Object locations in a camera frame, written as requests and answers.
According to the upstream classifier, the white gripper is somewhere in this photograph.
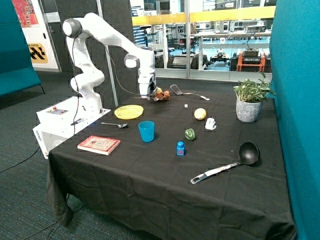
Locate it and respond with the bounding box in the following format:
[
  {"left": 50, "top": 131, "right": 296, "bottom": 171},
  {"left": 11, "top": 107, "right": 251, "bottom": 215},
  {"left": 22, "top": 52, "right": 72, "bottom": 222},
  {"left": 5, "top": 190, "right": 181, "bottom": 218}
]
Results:
[{"left": 138, "top": 74, "right": 157, "bottom": 97}]

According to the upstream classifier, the silver metal fork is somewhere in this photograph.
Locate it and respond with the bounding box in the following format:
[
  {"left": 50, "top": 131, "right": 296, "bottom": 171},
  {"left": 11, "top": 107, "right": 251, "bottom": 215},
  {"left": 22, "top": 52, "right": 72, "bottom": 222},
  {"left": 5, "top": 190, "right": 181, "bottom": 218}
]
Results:
[{"left": 133, "top": 96, "right": 161, "bottom": 102}]

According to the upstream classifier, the blue plastic cup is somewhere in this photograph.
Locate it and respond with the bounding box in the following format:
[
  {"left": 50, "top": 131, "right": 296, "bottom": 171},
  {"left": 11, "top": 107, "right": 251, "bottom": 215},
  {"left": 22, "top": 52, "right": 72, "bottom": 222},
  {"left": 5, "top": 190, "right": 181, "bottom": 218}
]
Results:
[{"left": 138, "top": 120, "right": 155, "bottom": 143}]

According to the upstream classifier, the brown teddy bear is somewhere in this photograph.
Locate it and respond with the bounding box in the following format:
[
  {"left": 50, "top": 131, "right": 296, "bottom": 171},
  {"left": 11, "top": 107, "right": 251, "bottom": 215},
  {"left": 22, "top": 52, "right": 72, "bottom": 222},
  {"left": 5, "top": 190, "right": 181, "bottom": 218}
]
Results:
[{"left": 153, "top": 87, "right": 171, "bottom": 102}]

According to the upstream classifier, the black slotted spatula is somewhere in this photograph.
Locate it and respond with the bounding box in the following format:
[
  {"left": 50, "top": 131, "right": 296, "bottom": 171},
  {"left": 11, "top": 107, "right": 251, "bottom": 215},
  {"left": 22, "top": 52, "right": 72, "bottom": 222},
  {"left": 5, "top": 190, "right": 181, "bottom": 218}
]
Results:
[{"left": 169, "top": 84, "right": 210, "bottom": 101}]

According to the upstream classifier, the yellow plastic plate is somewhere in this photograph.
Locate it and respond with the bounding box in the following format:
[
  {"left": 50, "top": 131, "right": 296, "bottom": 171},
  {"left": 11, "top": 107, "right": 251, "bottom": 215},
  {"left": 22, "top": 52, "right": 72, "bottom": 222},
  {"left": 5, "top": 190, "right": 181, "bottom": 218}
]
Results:
[{"left": 114, "top": 104, "right": 144, "bottom": 120}]

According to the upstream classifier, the silver metal spoon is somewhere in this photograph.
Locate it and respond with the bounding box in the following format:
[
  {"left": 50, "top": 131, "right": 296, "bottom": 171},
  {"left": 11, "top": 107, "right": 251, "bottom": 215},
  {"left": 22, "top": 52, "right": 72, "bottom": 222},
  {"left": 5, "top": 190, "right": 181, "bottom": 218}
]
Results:
[{"left": 101, "top": 122, "right": 128, "bottom": 129}]

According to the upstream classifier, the yellow lemon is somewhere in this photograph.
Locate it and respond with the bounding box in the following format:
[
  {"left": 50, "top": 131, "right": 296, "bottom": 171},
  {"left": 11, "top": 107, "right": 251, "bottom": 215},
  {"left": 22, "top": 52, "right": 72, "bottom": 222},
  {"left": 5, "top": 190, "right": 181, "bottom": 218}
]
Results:
[{"left": 194, "top": 108, "right": 207, "bottom": 121}]

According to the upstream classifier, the green toy bell pepper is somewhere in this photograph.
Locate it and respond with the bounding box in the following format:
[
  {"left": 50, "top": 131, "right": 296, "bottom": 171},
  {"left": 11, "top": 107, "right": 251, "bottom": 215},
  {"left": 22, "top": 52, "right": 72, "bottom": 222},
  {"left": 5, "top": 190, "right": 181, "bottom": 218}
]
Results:
[{"left": 184, "top": 128, "right": 196, "bottom": 141}]

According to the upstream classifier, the blue toy block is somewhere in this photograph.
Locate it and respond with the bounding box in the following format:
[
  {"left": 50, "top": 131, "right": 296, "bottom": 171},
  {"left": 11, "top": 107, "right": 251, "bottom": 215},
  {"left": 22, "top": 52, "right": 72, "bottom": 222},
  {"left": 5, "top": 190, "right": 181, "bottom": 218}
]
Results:
[{"left": 176, "top": 141, "right": 185, "bottom": 156}]

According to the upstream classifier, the white plastic figure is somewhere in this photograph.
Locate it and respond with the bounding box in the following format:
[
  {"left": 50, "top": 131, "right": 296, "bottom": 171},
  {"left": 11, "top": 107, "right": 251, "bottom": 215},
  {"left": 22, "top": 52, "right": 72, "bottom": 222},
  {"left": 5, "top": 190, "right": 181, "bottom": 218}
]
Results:
[{"left": 204, "top": 117, "right": 217, "bottom": 131}]

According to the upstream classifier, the red book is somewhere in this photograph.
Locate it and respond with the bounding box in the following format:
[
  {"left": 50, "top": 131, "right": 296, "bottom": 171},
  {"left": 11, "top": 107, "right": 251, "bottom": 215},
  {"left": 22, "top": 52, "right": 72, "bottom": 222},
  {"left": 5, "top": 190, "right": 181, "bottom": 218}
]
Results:
[{"left": 77, "top": 135, "right": 121, "bottom": 156}]

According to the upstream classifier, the black tablecloth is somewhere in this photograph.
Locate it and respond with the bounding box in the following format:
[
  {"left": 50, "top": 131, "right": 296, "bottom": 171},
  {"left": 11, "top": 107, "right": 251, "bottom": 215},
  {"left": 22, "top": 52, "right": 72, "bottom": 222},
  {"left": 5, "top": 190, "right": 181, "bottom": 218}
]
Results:
[{"left": 45, "top": 92, "right": 297, "bottom": 240}]

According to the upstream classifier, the white robot control box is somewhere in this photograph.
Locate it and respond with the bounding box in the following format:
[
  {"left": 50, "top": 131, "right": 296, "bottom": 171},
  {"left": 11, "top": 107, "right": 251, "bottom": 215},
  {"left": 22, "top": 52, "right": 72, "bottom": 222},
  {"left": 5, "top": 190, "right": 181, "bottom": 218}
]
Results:
[{"left": 33, "top": 96, "right": 110, "bottom": 159}]

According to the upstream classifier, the potted green plant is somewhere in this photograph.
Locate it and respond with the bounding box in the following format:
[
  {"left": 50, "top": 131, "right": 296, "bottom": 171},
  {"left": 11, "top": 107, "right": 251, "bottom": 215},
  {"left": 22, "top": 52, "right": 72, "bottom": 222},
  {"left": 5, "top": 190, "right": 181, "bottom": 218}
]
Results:
[{"left": 233, "top": 72, "right": 276, "bottom": 123}]

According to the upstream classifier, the yellow black warning sign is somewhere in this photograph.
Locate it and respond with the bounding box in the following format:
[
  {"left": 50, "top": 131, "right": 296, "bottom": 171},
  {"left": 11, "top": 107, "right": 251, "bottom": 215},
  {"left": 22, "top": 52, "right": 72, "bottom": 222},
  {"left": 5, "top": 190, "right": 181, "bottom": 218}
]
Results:
[{"left": 28, "top": 43, "right": 48, "bottom": 64}]

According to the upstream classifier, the black ladle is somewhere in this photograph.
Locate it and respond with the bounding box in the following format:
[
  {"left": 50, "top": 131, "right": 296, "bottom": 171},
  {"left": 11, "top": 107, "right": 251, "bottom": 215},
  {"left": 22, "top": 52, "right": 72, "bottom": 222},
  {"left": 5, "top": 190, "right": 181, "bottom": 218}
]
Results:
[{"left": 190, "top": 142, "right": 260, "bottom": 185}]

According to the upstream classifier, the teal sofa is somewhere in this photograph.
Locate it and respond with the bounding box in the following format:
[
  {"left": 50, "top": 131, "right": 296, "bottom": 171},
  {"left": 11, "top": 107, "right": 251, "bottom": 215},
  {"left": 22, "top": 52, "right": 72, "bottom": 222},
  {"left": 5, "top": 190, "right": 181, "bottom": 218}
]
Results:
[{"left": 0, "top": 0, "right": 42, "bottom": 96}]

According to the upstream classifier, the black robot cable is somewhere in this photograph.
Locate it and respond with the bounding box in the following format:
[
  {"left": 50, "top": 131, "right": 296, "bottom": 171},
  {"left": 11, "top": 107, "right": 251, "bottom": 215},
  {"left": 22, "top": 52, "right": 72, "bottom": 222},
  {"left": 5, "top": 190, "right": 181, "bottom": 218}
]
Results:
[{"left": 71, "top": 37, "right": 83, "bottom": 136}]

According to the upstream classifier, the red wall poster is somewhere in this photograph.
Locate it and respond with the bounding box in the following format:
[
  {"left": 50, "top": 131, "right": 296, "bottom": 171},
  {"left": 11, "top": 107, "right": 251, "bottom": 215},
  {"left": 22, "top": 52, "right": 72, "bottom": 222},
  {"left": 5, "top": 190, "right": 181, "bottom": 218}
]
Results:
[{"left": 12, "top": 0, "right": 40, "bottom": 28}]

